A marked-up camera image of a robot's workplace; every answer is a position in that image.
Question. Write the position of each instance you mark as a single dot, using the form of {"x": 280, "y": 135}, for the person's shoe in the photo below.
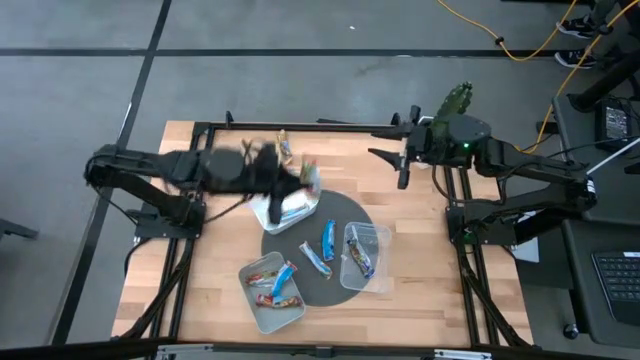
{"x": 575, "y": 59}
{"x": 577, "y": 26}

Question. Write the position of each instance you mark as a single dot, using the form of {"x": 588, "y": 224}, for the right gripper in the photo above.
{"x": 425, "y": 145}

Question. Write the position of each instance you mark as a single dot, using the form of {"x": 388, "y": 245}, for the silver aluminium extrusion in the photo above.
{"x": 462, "y": 354}
{"x": 185, "y": 351}

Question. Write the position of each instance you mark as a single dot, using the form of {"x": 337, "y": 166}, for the round gray mat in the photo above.
{"x": 310, "y": 295}

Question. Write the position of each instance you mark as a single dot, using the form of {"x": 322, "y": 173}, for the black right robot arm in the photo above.
{"x": 540, "y": 172}

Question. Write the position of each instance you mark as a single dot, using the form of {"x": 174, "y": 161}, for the clear plastic container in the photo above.
{"x": 375, "y": 240}

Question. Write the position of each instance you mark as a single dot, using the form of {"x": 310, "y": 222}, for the orange blue granola bar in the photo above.
{"x": 285, "y": 147}

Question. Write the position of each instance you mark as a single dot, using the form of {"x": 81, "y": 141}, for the pale gray plastic bin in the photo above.
{"x": 272, "y": 320}

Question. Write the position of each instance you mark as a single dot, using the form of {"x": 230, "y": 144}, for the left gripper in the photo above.
{"x": 267, "y": 170}

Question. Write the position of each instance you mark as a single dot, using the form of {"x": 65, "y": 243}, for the red orange granola bar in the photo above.
{"x": 280, "y": 301}

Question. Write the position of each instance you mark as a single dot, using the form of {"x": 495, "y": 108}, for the black caster wheel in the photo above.
{"x": 571, "y": 331}

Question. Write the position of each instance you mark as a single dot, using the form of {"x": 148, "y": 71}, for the white plastic bin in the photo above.
{"x": 272, "y": 225}

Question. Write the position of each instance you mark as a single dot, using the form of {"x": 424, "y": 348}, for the black keyboard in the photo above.
{"x": 620, "y": 280}

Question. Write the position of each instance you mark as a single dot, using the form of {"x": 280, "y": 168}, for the gray metal foot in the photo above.
{"x": 15, "y": 229}

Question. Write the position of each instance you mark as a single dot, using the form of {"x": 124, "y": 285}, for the person's leg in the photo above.
{"x": 602, "y": 10}

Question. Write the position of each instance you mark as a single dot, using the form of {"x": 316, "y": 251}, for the white blue granola bar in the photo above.
{"x": 315, "y": 259}

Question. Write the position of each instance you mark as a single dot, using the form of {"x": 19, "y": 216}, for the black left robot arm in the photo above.
{"x": 150, "y": 162}

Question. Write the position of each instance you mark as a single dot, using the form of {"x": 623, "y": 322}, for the green red granola bar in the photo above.
{"x": 310, "y": 172}

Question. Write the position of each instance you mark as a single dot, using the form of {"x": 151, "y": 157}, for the granola bar with blue end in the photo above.
{"x": 360, "y": 255}

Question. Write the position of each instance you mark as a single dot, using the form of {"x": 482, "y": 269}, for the black power adapter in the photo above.
{"x": 615, "y": 122}

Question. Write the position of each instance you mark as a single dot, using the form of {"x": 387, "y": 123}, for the black side desk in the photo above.
{"x": 580, "y": 300}

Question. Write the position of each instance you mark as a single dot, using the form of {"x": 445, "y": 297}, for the black chair base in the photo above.
{"x": 600, "y": 85}

